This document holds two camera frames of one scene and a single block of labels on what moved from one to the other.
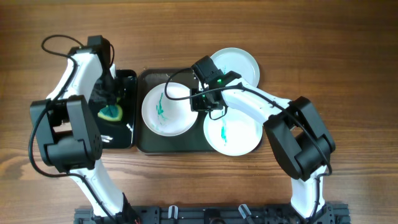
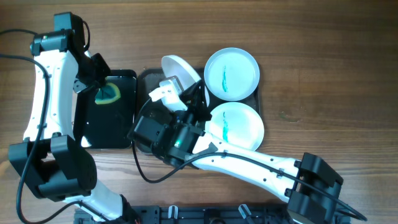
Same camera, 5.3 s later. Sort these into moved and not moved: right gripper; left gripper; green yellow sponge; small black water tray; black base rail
Moved: green yellow sponge; right gripper; left gripper
Not moved: small black water tray; black base rail
